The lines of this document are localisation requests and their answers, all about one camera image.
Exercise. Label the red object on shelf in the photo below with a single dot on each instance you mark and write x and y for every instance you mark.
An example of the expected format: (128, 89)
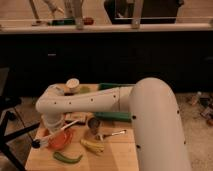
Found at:
(88, 21)

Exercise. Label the green chili pepper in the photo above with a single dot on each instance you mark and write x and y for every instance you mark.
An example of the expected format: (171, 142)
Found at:
(60, 157)

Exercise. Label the red bowl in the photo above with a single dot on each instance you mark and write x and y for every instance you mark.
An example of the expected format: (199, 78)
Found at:
(59, 140)

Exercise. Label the green object on shelf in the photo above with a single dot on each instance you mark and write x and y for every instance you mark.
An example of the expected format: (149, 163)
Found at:
(63, 22)

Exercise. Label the yellow green sponge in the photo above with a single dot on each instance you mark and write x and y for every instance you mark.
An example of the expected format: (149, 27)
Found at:
(84, 89)

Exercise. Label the wooden block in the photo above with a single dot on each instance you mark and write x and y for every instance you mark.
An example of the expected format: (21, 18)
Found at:
(81, 118)

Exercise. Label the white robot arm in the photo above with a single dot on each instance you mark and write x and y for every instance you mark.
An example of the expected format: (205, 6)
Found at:
(156, 121)

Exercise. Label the white cup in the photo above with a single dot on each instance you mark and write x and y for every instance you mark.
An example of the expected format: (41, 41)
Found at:
(73, 85)

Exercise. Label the metal fork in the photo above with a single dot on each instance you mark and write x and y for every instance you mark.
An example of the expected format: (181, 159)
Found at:
(101, 137)

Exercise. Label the black bristle brush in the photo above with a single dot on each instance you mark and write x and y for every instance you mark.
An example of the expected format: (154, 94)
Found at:
(42, 142)

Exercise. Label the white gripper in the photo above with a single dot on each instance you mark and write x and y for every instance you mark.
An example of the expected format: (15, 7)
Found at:
(53, 122)

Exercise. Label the metal measuring cup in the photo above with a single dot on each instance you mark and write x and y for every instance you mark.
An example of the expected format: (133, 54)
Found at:
(94, 124)

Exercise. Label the yellow corn cob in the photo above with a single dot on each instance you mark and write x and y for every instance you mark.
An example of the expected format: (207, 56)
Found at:
(95, 147)

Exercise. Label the green plastic tray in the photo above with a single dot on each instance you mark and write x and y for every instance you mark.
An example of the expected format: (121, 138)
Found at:
(112, 116)

